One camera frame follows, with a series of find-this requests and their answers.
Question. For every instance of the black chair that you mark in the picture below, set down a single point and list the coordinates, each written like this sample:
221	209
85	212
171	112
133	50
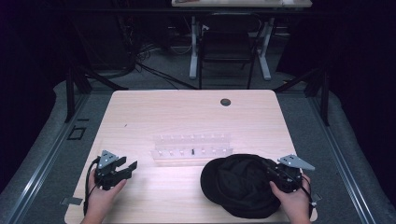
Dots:
226	46

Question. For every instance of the black metal stand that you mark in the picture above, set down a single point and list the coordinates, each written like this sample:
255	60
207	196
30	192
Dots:
313	90
81	77

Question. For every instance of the white-legged desk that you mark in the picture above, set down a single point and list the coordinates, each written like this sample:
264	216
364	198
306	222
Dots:
241	18

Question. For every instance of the black cap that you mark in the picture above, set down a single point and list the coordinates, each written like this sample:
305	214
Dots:
238	186

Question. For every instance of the person's left hand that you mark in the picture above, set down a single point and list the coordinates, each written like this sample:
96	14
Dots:
101	195

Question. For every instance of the clear acrylic rack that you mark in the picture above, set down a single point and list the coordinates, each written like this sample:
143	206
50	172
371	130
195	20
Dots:
192	150

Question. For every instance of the grey tape strip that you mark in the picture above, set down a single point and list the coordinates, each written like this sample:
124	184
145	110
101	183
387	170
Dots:
71	201

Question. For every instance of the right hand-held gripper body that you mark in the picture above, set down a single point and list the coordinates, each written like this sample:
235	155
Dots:
288	175

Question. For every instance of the person's right hand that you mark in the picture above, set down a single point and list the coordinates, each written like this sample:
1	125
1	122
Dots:
292	202

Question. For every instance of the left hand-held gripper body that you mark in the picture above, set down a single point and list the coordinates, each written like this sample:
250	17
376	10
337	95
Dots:
106	169

